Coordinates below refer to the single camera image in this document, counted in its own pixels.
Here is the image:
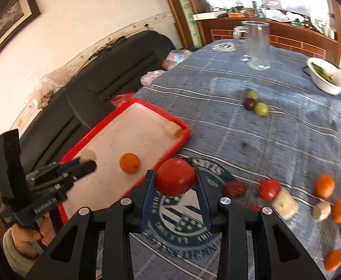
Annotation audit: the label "clear glass mug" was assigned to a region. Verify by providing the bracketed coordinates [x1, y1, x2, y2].
[233, 26, 250, 62]

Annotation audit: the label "clear crumpled plastic bag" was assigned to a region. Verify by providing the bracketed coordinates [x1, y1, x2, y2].
[25, 64, 75, 108]

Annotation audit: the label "pink white plastic bag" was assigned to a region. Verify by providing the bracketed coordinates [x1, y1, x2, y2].
[141, 69, 167, 86]

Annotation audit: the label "dark framed picture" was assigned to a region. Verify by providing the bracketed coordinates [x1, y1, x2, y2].
[0, 0, 41, 73]

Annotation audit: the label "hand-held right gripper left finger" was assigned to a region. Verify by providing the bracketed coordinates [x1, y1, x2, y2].
[26, 170, 157, 280]

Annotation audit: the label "wooden arch frame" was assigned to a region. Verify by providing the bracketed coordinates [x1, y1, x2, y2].
[157, 0, 206, 49]

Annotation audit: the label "blue plaid tablecloth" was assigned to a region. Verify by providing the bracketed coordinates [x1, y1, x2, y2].
[130, 39, 341, 280]

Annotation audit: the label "clear glass pitcher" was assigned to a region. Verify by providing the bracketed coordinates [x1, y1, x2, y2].
[241, 20, 271, 71]

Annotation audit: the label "black leather sofa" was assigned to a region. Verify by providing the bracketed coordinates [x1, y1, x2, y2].
[13, 30, 177, 170]

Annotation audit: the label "green vegetables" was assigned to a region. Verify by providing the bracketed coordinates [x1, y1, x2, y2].
[312, 62, 334, 83]

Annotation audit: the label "dark purple grape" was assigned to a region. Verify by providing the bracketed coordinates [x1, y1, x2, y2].
[243, 97, 257, 111]

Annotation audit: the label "red plastic bag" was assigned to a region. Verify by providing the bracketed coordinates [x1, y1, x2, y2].
[111, 92, 136, 108]

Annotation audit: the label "dark red fruit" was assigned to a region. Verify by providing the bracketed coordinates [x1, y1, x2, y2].
[225, 180, 247, 197]

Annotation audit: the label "black cable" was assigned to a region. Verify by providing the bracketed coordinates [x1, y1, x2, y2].
[302, 66, 341, 97]

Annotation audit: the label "person's left forearm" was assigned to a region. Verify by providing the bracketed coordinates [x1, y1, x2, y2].
[2, 230, 40, 278]

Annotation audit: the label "white bowl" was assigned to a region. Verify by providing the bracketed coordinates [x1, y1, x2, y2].
[306, 57, 341, 95]

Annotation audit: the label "large beige block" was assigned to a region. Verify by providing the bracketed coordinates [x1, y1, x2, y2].
[271, 187, 300, 221]

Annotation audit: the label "beige chunk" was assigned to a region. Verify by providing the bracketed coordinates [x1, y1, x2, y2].
[163, 119, 185, 139]
[80, 149, 97, 162]
[312, 201, 332, 223]

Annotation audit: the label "clear bag with blue packet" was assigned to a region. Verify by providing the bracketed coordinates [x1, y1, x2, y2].
[162, 49, 194, 70]

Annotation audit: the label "orange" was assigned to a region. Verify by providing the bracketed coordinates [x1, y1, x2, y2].
[331, 199, 341, 224]
[314, 174, 336, 200]
[324, 249, 341, 271]
[119, 152, 140, 175]

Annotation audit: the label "red tray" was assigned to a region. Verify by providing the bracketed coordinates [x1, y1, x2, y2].
[58, 98, 192, 231]

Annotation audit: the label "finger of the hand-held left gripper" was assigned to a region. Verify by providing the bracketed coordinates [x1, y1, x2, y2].
[26, 158, 85, 181]
[33, 160, 97, 193]

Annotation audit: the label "wooden counter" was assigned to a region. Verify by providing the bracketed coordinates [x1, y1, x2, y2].
[194, 12, 341, 62]

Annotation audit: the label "person's left hand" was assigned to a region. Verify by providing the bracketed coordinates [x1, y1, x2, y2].
[11, 210, 57, 252]

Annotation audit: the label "white flat box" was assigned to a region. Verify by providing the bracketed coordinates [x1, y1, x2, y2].
[192, 11, 228, 21]

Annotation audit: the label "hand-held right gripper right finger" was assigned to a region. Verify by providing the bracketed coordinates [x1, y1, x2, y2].
[195, 169, 327, 280]

